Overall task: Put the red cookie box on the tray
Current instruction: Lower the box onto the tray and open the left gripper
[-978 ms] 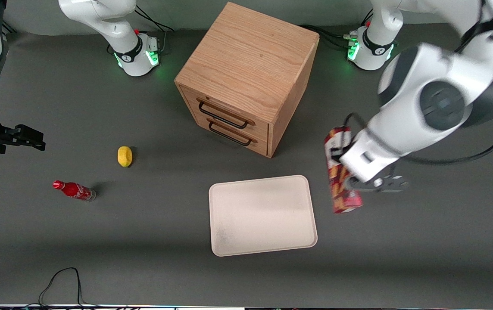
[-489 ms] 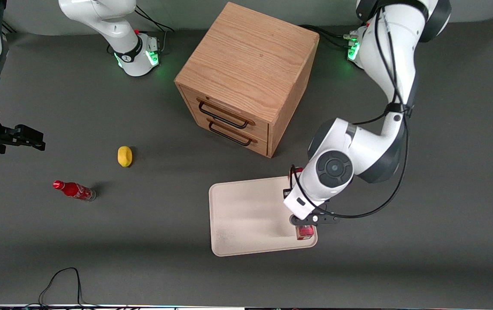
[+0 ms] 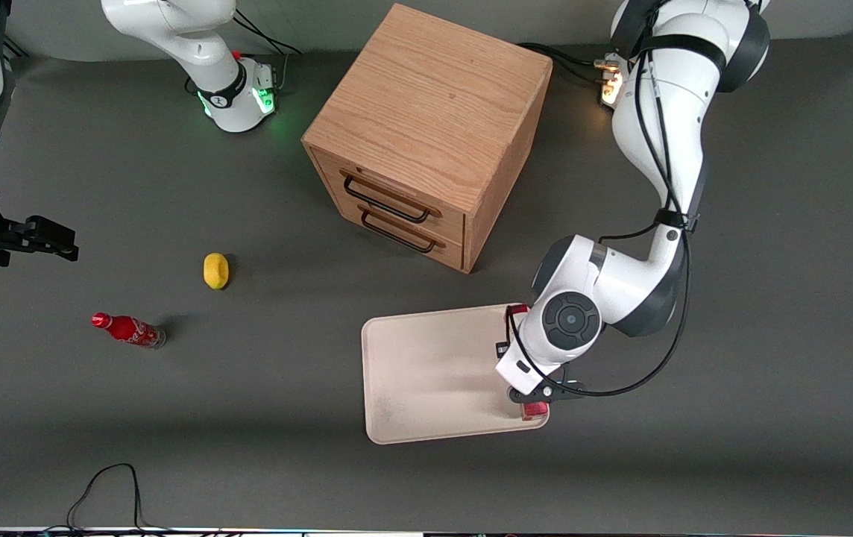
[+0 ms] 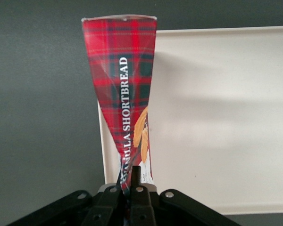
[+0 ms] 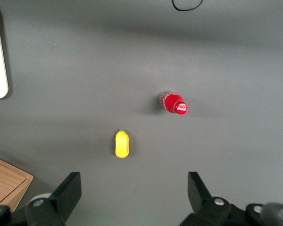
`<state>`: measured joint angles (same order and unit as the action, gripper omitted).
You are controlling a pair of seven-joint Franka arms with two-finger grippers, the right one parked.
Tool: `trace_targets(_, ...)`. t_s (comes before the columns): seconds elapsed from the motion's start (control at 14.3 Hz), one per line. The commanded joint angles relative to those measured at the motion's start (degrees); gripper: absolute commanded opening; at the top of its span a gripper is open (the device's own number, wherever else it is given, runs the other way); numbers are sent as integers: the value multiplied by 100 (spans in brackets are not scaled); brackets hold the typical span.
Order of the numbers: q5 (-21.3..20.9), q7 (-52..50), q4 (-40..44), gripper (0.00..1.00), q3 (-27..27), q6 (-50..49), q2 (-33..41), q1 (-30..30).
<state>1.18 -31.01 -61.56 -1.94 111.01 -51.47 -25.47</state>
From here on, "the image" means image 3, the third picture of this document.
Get black wire drawer handle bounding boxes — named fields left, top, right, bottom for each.
left=359, top=210, right=438, bottom=255
left=341, top=172, right=432, bottom=224

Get yellow lemon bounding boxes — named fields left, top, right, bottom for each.
left=203, top=252, right=231, bottom=290

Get black base cables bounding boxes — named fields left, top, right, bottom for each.
left=232, top=8, right=303, bottom=57
left=519, top=42, right=611, bottom=85

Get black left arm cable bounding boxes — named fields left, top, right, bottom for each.
left=505, top=30, right=696, bottom=398

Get black right base cables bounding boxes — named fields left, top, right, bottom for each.
left=232, top=8, right=303, bottom=57

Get wooden two-drawer cabinet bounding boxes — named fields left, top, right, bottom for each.
left=301, top=3, right=554, bottom=274

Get white rectangular tray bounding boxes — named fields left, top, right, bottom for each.
left=361, top=302, right=551, bottom=446

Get thin black looped cable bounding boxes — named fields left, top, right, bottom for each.
left=43, top=462, right=174, bottom=535

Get red cola bottle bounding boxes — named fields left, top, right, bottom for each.
left=91, top=312, right=168, bottom=350

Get black left base cables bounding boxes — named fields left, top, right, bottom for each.
left=519, top=42, right=611, bottom=85

